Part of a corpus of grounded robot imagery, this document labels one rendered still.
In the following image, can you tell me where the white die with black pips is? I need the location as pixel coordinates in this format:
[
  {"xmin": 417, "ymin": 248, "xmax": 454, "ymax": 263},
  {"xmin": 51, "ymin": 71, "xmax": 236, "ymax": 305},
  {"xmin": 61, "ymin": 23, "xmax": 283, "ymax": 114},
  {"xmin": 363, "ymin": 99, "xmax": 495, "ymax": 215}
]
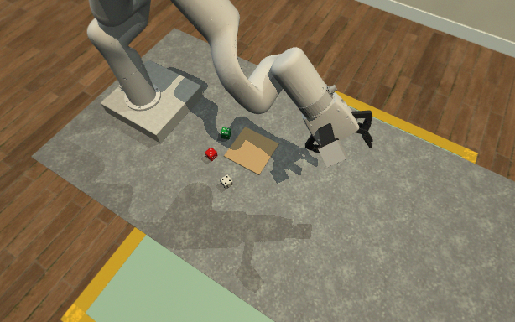
[{"xmin": 221, "ymin": 174, "xmax": 233, "ymax": 189}]

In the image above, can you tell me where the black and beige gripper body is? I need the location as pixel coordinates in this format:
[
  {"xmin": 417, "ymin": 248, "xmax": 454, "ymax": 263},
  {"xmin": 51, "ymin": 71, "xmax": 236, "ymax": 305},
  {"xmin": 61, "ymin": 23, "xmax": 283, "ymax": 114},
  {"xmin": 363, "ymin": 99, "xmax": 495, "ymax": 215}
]
[{"xmin": 302, "ymin": 92, "xmax": 359, "ymax": 146}]

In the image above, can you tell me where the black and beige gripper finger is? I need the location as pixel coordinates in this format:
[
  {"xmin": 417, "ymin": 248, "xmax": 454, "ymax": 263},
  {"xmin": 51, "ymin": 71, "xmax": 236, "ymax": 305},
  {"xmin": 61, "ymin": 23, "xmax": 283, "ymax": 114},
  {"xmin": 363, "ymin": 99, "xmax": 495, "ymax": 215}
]
[
  {"xmin": 351, "ymin": 110, "xmax": 372, "ymax": 148},
  {"xmin": 305, "ymin": 135, "xmax": 320, "ymax": 153}
]

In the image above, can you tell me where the green die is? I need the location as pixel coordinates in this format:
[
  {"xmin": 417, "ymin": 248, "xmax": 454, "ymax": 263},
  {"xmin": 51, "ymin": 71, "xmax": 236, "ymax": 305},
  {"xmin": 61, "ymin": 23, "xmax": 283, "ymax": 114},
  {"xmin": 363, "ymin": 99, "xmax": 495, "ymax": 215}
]
[{"xmin": 221, "ymin": 127, "xmax": 231, "ymax": 139}]

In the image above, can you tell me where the tan flat mat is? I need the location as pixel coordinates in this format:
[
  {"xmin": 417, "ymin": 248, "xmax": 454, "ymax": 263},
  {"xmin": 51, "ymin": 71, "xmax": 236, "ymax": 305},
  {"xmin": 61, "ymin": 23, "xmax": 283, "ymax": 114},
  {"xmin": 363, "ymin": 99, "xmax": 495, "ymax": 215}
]
[{"xmin": 224, "ymin": 127, "xmax": 278, "ymax": 175}]

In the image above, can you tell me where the red die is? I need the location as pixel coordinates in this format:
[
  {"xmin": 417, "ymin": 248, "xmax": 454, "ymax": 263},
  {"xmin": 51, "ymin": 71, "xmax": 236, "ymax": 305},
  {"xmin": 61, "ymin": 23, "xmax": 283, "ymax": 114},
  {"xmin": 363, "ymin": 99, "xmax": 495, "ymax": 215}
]
[{"xmin": 205, "ymin": 148, "xmax": 217, "ymax": 161}]

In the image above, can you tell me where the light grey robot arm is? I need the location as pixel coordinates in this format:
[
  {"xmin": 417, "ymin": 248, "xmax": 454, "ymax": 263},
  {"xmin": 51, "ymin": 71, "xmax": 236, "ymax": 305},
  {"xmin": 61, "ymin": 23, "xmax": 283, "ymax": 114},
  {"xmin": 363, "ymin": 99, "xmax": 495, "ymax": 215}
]
[{"xmin": 87, "ymin": 0, "xmax": 348, "ymax": 168}]

